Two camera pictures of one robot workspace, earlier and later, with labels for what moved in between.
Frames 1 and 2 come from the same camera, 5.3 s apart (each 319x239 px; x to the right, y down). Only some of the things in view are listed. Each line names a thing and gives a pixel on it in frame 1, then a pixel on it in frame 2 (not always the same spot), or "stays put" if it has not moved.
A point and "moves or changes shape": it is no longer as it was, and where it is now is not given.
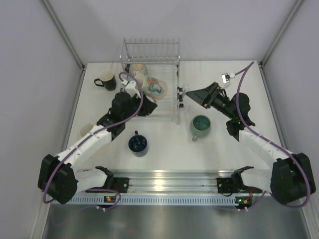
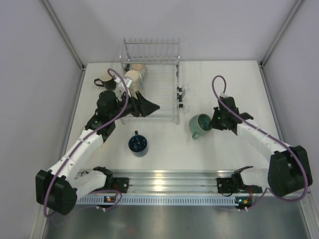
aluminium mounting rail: (175, 183) stays put
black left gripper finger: (147, 106) stays put
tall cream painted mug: (153, 87) moves or changes shape
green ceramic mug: (200, 125) moves or changes shape
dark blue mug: (138, 145) stays put
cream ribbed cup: (138, 69) stays put
